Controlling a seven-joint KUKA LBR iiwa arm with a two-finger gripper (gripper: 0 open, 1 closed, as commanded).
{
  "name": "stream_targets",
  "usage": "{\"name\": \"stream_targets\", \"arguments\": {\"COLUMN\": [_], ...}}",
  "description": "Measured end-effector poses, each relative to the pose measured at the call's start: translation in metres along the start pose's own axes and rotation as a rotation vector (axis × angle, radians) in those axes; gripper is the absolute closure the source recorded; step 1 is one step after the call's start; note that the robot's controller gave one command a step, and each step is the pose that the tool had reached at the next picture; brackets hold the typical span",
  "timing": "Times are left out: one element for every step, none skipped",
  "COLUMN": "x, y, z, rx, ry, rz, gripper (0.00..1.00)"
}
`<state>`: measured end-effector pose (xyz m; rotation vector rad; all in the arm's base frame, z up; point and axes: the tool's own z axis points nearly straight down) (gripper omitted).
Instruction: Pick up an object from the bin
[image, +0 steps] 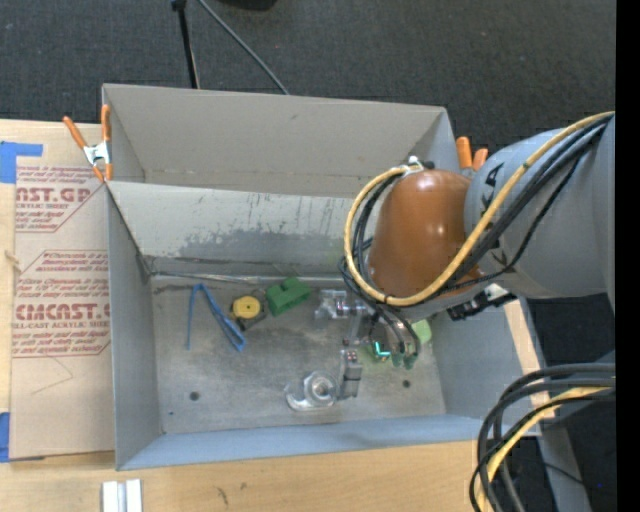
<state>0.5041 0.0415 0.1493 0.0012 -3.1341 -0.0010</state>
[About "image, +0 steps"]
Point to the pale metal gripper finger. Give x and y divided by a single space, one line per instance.
332 306
352 375

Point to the shiny round metal piece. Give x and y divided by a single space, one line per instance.
315 392

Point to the green notched block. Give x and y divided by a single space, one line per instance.
285 299

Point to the pale green sponge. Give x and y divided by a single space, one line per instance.
422 331

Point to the yellow and black tape measure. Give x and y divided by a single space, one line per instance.
247 307

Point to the grey metal bin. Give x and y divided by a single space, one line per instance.
250 380

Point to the blue bent strip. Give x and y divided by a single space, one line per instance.
220 317

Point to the brown cardboard board, red print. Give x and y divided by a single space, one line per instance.
60 350

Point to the black cylinder on white bracket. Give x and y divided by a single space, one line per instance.
475 304

